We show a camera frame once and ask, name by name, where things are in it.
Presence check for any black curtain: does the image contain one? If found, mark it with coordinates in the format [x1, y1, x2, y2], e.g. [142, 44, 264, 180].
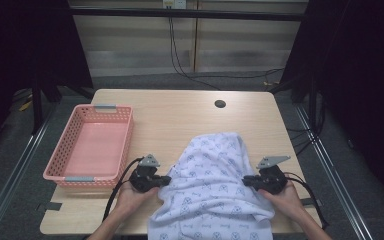
[0, 0, 95, 164]
[269, 0, 384, 204]

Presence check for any white wall socket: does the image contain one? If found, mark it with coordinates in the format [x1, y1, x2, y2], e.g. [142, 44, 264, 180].
[161, 0, 188, 10]

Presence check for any pink plastic basket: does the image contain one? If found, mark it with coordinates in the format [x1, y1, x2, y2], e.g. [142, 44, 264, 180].
[42, 103, 135, 187]

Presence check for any black stand leg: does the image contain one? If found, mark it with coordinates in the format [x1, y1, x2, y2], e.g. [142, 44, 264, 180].
[31, 78, 45, 135]

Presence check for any yellow floor object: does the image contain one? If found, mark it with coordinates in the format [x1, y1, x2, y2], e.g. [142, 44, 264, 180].
[18, 99, 34, 112]

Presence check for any black tape strip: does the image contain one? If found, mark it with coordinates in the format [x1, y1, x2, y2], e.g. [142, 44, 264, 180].
[44, 201, 63, 212]

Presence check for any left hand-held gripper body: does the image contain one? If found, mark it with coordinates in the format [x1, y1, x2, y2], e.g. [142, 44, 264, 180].
[128, 153, 163, 194]

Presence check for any person's right hand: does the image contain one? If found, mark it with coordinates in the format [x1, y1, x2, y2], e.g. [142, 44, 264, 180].
[258, 181, 307, 222]

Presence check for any white towel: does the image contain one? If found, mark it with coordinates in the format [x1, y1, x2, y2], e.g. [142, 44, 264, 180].
[147, 131, 276, 240]

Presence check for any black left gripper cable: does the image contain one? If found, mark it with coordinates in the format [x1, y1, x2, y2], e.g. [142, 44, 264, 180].
[102, 156, 145, 223]

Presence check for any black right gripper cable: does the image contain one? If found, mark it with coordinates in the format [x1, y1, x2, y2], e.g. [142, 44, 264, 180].
[283, 171, 330, 230]

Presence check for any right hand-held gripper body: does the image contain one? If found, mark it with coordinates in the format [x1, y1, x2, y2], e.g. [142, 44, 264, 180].
[255, 155, 292, 196]

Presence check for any black horizontal bar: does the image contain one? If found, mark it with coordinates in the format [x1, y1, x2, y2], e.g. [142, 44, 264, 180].
[67, 7, 310, 22]

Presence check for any black hanging wall cable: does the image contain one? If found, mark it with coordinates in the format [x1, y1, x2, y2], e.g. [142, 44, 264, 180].
[167, 16, 222, 91]

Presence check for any grey tape strip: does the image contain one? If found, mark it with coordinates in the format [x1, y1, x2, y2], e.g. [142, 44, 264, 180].
[299, 198, 323, 207]

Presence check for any black cable bundle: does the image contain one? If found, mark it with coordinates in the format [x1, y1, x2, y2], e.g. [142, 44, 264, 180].
[285, 93, 327, 157]

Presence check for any person's left hand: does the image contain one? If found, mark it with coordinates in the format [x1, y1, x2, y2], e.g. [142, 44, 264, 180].
[114, 181, 161, 218]

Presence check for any metal floor rail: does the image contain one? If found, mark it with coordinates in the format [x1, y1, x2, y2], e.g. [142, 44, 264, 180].
[0, 108, 59, 240]
[294, 103, 375, 240]

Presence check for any black floor cable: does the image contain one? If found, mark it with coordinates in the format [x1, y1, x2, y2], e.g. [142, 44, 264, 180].
[187, 67, 286, 81]

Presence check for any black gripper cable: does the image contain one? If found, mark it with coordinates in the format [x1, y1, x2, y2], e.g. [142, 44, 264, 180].
[283, 171, 330, 230]
[102, 156, 145, 223]

